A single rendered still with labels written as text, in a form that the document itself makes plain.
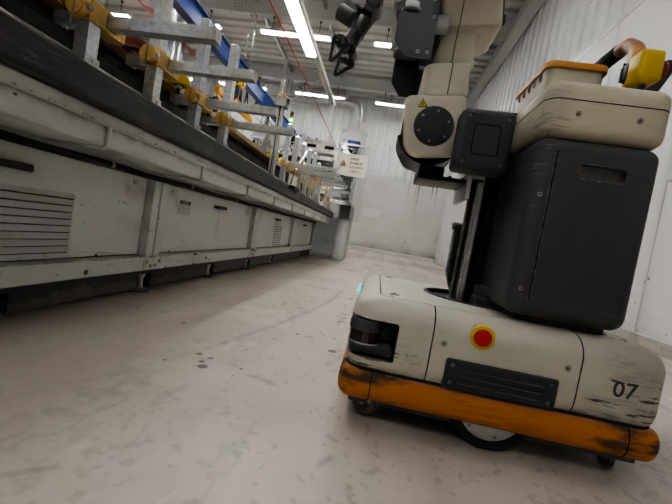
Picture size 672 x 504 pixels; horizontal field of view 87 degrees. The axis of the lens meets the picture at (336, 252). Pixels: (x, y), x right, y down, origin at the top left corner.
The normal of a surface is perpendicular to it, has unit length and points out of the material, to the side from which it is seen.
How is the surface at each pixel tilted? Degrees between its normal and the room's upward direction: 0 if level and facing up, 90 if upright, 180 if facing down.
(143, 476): 0
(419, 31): 90
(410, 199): 90
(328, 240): 90
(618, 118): 90
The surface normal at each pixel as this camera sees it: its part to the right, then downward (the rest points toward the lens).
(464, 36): -0.12, 0.04
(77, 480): 0.17, -0.98
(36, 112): 0.98, 0.18
